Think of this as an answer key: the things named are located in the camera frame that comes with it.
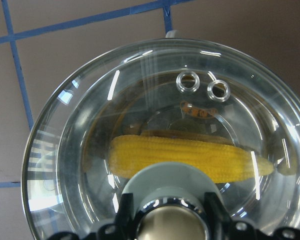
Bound yellow corn cob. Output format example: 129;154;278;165
108;135;274;184

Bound white electric cooking pot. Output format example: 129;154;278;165
165;30;182;39

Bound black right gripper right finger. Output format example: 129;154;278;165
203;192;300;240

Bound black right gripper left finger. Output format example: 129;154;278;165
48;193;134;240

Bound clear glass pot lid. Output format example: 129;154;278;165
21;38;300;240

